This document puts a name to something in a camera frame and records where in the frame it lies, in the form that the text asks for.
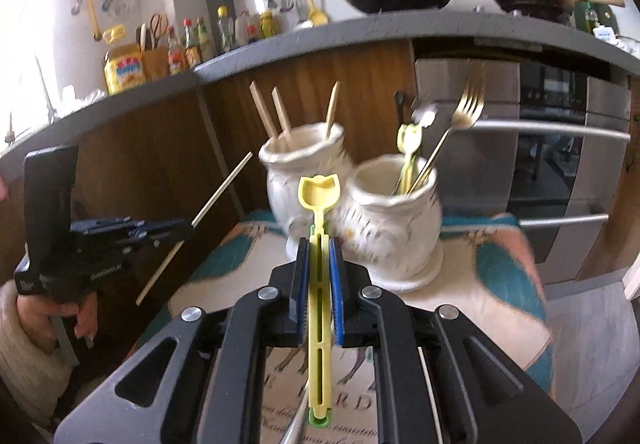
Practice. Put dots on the yellow tulip-tipped plastic utensil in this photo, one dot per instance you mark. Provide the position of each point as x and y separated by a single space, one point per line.
410 141
318 204

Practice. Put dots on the wooden kitchen cabinet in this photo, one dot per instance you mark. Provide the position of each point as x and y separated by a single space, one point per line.
150 149

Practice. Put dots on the holder with scissors and knives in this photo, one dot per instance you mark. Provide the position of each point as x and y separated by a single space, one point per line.
155 44

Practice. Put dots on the printed teal and beige cloth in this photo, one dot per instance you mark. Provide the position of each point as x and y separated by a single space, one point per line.
500 284

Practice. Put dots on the small white seasoning bottle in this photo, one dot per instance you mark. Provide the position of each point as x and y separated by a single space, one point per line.
246 30

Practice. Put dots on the person's left hand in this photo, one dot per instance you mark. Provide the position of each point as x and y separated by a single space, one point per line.
82 319

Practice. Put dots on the yellow seasoning jar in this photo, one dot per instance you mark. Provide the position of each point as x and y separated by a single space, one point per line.
268 25

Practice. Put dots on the cooking oil bottle yellow cap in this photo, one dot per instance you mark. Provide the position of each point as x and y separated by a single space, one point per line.
124 66

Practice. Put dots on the white ceramic double utensil holder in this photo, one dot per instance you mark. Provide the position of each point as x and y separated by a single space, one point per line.
390 234

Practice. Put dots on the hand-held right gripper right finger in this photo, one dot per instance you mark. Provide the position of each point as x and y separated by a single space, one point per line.
338 294

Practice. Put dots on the person's left forearm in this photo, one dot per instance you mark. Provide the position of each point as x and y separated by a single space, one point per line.
30 354

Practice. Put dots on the yellow-capped clear bottle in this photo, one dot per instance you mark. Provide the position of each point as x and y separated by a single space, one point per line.
225 31

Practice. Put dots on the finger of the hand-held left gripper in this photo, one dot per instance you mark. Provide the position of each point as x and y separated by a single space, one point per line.
150 230

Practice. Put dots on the stainless steel oven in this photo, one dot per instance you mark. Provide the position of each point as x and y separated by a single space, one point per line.
550 124

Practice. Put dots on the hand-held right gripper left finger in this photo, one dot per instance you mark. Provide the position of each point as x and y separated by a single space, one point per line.
301 294

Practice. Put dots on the gold metal fork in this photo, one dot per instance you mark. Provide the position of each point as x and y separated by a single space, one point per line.
470 104

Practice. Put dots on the wooden chopstick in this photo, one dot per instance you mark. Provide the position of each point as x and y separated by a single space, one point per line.
265 109
220 194
281 109
331 109

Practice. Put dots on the green glass bottle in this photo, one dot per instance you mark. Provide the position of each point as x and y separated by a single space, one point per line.
592 19

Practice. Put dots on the grey kitchen countertop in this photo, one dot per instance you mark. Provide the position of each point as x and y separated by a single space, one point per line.
350 36

